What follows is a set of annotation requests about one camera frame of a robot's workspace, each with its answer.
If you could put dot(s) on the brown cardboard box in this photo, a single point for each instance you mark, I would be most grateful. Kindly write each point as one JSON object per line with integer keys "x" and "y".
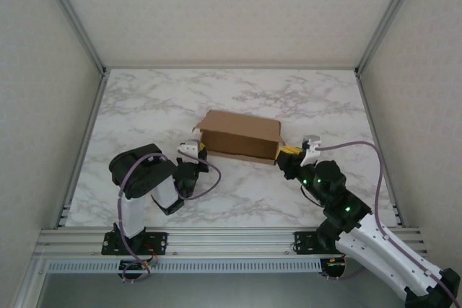
{"x": 238, "y": 135}

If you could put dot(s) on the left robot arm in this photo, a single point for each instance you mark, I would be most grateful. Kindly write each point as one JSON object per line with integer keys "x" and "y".
{"x": 144, "y": 174}

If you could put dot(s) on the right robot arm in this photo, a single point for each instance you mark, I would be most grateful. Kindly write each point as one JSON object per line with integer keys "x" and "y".
{"x": 379, "y": 257}

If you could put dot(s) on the black controller board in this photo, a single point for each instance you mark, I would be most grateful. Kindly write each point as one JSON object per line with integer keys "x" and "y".
{"x": 334, "y": 268}
{"x": 135, "y": 266}

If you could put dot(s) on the grey metal panel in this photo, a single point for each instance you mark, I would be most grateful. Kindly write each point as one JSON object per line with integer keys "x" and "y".
{"x": 231, "y": 293}

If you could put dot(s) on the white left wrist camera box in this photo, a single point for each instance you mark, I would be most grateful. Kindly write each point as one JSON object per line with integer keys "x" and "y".
{"x": 187, "y": 147}

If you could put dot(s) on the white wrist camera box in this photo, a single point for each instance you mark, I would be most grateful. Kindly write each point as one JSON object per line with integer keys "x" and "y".
{"x": 310, "y": 154}
{"x": 187, "y": 147}

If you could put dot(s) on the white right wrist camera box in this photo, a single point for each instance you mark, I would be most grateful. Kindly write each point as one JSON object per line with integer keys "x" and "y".
{"x": 310, "y": 154}

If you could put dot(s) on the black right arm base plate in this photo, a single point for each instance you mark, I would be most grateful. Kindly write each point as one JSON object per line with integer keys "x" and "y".
{"x": 305, "y": 243}

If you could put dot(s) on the aluminium table edge rail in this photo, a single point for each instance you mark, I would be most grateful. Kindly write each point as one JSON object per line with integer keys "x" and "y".
{"x": 80, "y": 149}
{"x": 382, "y": 149}
{"x": 231, "y": 68}

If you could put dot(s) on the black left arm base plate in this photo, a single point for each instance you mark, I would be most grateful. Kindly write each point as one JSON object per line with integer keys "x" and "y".
{"x": 159, "y": 243}

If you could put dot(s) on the wide aluminium mounting rail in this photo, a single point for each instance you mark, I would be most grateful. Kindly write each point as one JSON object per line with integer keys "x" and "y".
{"x": 231, "y": 241}

